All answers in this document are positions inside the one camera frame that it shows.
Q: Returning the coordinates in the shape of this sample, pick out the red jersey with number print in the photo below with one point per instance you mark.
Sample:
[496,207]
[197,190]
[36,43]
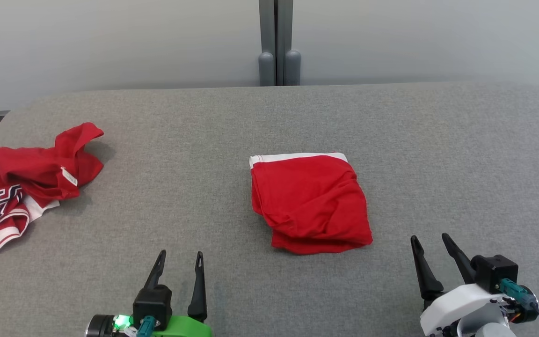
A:
[26,173]

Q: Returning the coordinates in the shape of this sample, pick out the grey fabric sofa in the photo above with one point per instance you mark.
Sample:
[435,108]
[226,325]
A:
[251,117]

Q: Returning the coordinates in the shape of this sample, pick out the grey door frame post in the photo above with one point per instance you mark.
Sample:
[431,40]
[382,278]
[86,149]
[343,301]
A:
[290,47]
[267,47]

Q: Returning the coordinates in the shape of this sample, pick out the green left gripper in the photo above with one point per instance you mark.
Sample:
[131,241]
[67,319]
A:
[185,327]

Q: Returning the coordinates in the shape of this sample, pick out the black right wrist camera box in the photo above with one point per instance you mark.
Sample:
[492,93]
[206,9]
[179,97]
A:
[494,271]

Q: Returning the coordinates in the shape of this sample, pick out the red shorts with white waistband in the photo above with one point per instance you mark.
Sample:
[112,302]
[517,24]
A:
[311,201]

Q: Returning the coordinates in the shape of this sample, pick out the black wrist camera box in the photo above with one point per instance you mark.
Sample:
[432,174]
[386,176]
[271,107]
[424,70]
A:
[152,302]
[494,271]

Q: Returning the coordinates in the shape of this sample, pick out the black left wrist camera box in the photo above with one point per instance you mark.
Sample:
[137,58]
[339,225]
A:
[152,302]

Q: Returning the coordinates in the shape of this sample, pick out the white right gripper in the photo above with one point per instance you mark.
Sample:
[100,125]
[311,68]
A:
[456,304]

